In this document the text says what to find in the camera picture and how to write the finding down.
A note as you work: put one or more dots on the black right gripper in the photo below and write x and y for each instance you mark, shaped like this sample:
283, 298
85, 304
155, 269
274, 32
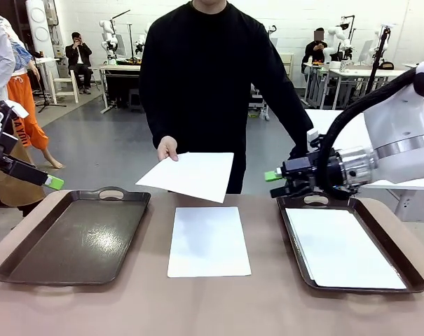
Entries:
299, 171

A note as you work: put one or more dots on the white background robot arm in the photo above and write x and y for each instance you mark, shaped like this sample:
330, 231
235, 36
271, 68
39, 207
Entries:
110, 45
139, 43
334, 38
378, 45

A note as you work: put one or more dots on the person's right forearm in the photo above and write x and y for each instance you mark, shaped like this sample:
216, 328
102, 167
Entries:
159, 129

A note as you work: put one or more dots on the person's left forearm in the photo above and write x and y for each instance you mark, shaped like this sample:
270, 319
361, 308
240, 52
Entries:
295, 119

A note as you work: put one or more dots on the person's right hand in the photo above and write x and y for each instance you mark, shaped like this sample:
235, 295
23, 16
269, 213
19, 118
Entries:
167, 147

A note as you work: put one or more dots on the mannequin in orange trousers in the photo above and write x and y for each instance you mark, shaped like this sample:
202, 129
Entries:
22, 105

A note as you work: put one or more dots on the brown plastic serving tray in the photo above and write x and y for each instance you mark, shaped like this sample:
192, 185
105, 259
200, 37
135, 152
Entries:
290, 252
78, 241

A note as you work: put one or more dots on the black floor stand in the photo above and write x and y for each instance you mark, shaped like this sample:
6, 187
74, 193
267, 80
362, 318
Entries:
44, 99

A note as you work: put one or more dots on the white rolling stand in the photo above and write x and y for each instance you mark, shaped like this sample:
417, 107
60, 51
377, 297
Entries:
259, 105

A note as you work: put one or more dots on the white A4 paper stack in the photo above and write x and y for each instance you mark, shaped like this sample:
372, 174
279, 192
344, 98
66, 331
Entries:
209, 241

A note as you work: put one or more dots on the white chair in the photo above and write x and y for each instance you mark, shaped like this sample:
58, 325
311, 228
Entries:
66, 84

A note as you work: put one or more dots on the white drawer cabinet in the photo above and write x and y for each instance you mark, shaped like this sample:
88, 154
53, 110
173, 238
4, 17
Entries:
288, 66

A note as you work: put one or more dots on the seated person black jacket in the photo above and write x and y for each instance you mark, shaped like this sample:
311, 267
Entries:
78, 56

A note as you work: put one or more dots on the person in black sweater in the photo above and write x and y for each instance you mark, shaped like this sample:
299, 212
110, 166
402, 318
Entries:
204, 77

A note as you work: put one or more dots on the grey stool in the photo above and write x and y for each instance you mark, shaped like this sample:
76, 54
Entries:
134, 99

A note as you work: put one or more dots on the long white desk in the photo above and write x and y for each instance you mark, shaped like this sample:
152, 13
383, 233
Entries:
355, 73

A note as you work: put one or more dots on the seated person dark clothes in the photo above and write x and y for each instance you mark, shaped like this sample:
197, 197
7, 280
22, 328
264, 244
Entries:
315, 52

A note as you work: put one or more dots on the white tower air conditioner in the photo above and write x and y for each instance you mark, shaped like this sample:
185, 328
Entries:
40, 31

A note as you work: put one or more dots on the white workbench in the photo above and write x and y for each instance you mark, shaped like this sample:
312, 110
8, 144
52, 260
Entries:
122, 68

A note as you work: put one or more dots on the black tripod stand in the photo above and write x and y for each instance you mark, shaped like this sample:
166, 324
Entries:
376, 66

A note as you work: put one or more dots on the computer monitor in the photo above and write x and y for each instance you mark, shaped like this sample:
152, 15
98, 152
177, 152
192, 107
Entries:
366, 50

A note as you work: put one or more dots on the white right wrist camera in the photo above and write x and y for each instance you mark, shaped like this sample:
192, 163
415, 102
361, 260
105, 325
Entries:
311, 134

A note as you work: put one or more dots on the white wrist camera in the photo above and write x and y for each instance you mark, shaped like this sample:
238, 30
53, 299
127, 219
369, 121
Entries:
311, 134
17, 108

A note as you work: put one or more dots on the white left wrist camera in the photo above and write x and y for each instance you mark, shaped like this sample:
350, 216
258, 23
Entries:
17, 108

